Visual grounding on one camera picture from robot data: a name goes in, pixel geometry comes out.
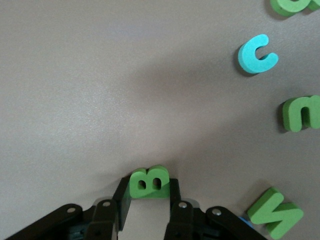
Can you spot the brown table cover sheet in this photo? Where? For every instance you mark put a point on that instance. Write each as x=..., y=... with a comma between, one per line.
x=75, y=75

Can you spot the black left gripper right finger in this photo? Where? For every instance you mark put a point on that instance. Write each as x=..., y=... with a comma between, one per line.
x=182, y=222

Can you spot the green foam letter q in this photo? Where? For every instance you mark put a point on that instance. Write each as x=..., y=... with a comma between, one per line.
x=287, y=7

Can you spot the green foam letter n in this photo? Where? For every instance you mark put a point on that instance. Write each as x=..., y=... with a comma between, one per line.
x=292, y=112

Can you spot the green foam letter M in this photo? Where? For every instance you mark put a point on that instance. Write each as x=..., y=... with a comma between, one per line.
x=270, y=207

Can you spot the blue foam letter O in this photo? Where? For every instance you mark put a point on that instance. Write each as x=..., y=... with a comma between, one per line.
x=243, y=221

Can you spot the green foam letter B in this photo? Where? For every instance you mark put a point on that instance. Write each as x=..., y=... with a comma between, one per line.
x=148, y=175

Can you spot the cyan foam letter c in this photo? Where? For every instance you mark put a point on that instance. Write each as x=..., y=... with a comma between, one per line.
x=246, y=57

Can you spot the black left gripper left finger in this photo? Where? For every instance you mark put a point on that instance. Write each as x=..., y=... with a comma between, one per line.
x=100, y=220

